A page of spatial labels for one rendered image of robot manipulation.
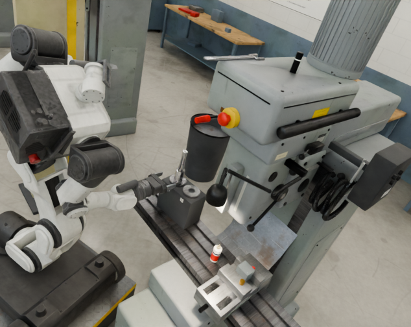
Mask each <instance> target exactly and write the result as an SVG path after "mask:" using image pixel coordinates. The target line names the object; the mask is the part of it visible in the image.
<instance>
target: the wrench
mask: <svg viewBox="0 0 411 327"><path fill-rule="evenodd" d="M257 56H258V54H248V55H244V56H205V57H204V60H206V61H208V62H210V61H225V60H253V59H254V60H258V61H260V60H265V58H264V57H257Z"/></svg>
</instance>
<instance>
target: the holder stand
mask: <svg viewBox="0 0 411 327"><path fill-rule="evenodd" d="M174 175H175V174H173V175H170V176H168V177H166V178H163V179H162V181H164V183H166V185H167V186H168V185H171V184H175V183H176V187H175V188H173V189H171V190H169V191H167V192H166V193H162V194H160V193H159V195H158V201H157V206H158V207H159V208H160V209H161V210H163V211H164V212H165V213H166V214H167V215H168V216H169V217H170V218H171V219H172V220H173V221H174V222H175V223H177V224H178V225H179V226H180V227H181V228H182V229H183V230H185V229H186V228H187V227H189V226H191V225H192V224H194V223H195V222H197V221H199V219H200V215H201V212H202V209H203V207H204V203H205V200H206V194H205V193H204V192H202V191H201V190H200V189H198V188H197V187H196V186H195V185H194V184H192V183H191V182H190V181H188V179H186V178H185V177H183V181H182V182H175V181H174Z"/></svg>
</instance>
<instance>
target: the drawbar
mask: <svg viewBox="0 0 411 327"><path fill-rule="evenodd" d="M302 57H303V53H302V52H300V51H298V52H297V53H296V56H295V59H297V60H301V59H302ZM295 59H294V61H293V63H292V66H291V68H290V71H289V72H291V73H294V74H296V71H297V70H298V67H299V64H300V62H301V61H297V60H295Z"/></svg>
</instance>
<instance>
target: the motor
mask: <svg viewBox="0 0 411 327"><path fill-rule="evenodd" d="M400 2H401V0H331V1H330V3H329V6H328V7H327V10H326V13H325V15H324V17H323V20H322V22H321V25H320V28H319V29H318V32H317V34H316V37H315V39H314V41H313V43H312V46H311V49H310V52H309V53H308V55H307V58H306V60H307V62H308V63H309V64H310V65H311V66H313V67H315V68H316V69H319V70H320V71H323V72H325V73H328V74H330V75H333V76H336V77H340V78H343V79H349V80H357V79H359V78H360V77H361V75H362V73H363V70H364V69H365V67H366V65H367V64H368V62H369V60H370V58H371V56H372V54H373V52H374V50H375V48H376V46H377V44H378V43H379V41H380V39H381V37H382V35H383V34H384V32H385V30H386V28H387V26H388V24H389V22H390V20H391V18H392V16H393V14H394V13H395V11H396V9H397V7H398V5H399V3H400Z"/></svg>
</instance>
